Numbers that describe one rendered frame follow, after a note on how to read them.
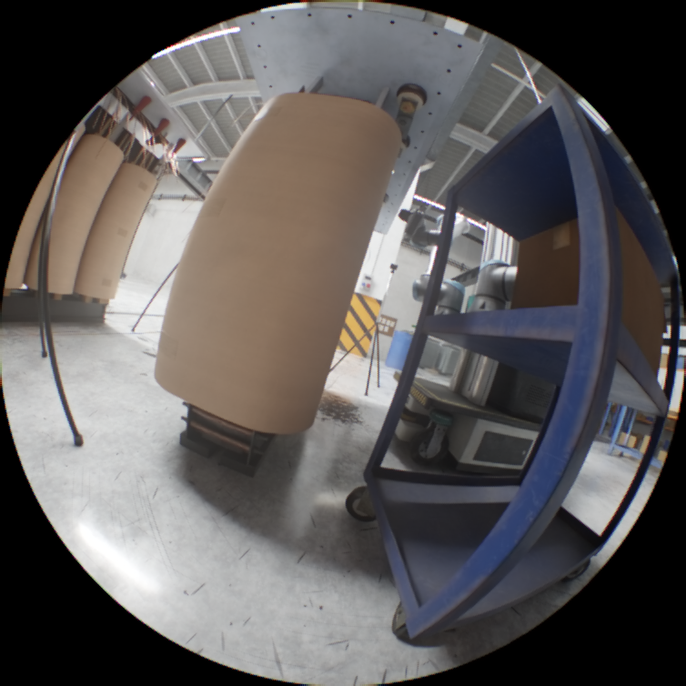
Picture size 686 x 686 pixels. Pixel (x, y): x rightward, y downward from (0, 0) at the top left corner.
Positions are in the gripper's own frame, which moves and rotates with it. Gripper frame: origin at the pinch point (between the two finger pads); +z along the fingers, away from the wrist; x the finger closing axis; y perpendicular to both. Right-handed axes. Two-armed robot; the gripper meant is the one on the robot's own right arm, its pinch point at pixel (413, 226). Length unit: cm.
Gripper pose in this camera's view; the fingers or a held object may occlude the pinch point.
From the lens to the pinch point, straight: 111.4
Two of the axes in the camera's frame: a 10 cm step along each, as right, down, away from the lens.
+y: 8.9, 4.5, 0.0
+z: -3.1, 6.2, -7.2
